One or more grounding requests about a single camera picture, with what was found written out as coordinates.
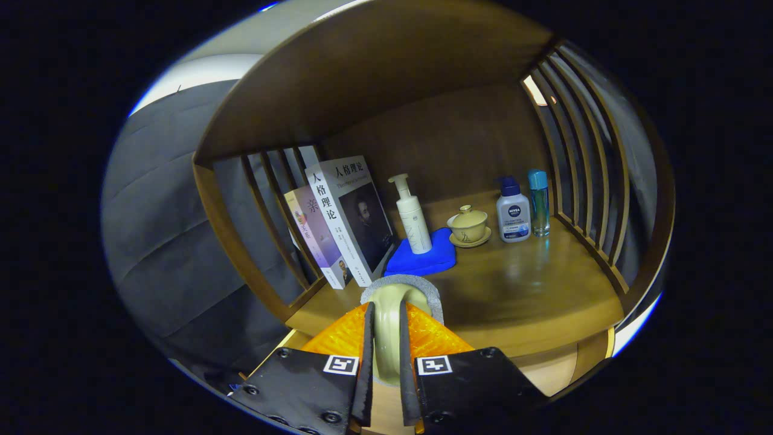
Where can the yellow lidded teacup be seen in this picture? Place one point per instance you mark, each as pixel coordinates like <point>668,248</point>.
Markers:
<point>468,226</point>

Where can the blue cloth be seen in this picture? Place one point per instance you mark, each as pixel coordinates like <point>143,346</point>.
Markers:
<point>423,263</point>

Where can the wooden countertop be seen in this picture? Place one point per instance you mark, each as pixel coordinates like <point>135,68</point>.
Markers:
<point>513,290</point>

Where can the white side table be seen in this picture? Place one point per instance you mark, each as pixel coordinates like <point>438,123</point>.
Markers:
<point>637,329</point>

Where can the teal slim bottle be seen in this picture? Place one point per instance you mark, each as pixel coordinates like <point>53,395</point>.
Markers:
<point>538,205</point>

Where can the black backdrop cloth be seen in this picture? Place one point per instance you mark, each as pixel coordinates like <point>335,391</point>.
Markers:
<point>169,241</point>

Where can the cream brush with grey pad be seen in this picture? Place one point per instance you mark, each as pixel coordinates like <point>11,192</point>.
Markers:
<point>389,338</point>

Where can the purple book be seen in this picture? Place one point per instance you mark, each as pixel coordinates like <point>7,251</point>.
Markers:
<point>314,235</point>

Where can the white lotion bottle blue cap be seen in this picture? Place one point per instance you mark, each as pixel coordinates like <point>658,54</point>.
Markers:
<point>513,217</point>

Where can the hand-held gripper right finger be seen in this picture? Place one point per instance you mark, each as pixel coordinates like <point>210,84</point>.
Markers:
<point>407,374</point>

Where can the white pump bottle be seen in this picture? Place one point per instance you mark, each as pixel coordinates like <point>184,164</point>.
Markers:
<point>415,223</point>

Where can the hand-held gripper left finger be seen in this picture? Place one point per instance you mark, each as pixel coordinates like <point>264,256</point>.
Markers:
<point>365,374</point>

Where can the wooden cabinet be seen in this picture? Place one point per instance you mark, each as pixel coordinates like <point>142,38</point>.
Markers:
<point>374,78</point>

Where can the white book with portrait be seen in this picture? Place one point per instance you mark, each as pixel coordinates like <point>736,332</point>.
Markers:
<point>356,223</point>

